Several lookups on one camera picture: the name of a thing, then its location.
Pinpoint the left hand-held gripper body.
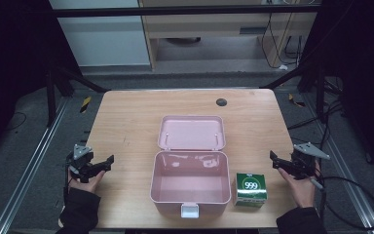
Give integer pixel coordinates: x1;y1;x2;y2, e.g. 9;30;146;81
65;143;95;183

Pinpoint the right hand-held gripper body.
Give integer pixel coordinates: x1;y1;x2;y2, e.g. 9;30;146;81
289;141;332;181

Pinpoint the person's left hand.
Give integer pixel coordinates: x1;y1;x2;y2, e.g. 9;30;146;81
67;169;107;195

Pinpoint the person's right hand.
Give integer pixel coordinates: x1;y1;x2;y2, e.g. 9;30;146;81
277;160;322;209

